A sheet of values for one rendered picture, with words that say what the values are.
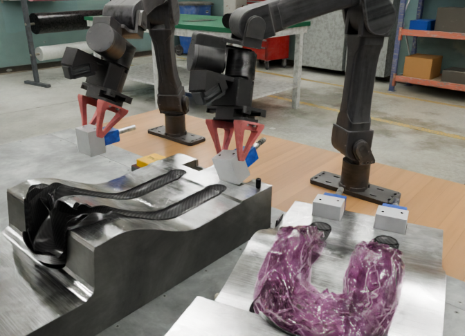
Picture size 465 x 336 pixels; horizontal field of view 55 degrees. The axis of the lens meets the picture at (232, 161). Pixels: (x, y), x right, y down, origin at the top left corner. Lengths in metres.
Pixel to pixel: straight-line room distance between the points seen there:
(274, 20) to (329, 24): 5.85
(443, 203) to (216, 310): 0.68
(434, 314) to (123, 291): 0.40
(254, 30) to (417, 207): 0.51
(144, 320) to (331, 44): 6.18
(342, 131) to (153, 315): 0.55
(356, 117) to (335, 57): 5.69
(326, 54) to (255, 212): 5.98
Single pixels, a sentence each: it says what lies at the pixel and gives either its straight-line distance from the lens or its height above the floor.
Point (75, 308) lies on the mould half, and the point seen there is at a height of 0.86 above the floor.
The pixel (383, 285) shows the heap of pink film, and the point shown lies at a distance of 0.58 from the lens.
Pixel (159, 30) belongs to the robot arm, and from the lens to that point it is 1.23.
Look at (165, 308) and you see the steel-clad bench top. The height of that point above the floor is 0.80.
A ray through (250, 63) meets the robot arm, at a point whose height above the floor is 1.10.
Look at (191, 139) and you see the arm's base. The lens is 1.34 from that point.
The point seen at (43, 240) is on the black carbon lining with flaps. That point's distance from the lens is 0.75.
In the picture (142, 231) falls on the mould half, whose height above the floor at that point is 0.92.
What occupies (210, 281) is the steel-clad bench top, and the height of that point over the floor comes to 0.80.
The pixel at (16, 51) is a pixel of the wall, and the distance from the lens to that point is 7.60.
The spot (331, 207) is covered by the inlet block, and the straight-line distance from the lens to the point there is 0.80.
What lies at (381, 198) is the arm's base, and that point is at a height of 0.81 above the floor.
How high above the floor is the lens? 1.24
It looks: 22 degrees down
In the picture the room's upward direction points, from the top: straight up
